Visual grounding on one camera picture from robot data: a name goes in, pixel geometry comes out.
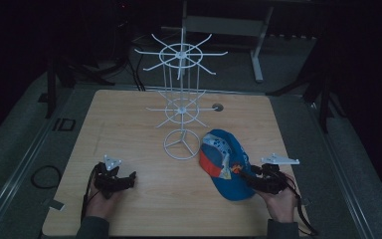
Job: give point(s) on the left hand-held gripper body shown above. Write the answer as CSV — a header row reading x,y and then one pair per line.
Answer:
x,y
110,177

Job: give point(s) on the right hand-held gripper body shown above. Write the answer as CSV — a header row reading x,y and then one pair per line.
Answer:
x,y
269,177

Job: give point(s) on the blue and orange cap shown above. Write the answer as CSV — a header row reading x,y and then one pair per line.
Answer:
x,y
225,164

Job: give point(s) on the person's left hand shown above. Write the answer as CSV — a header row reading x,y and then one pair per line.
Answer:
x,y
101,203

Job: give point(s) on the person's right hand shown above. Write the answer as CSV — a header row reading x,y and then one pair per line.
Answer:
x,y
280,203

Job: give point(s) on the black tripod stand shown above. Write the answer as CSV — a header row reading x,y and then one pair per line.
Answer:
x,y
63,71
318,89

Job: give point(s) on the black floor bracket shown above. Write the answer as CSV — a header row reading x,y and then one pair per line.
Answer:
x,y
64,124

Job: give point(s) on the grey metal desk frame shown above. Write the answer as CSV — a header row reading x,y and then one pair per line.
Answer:
x,y
242,30

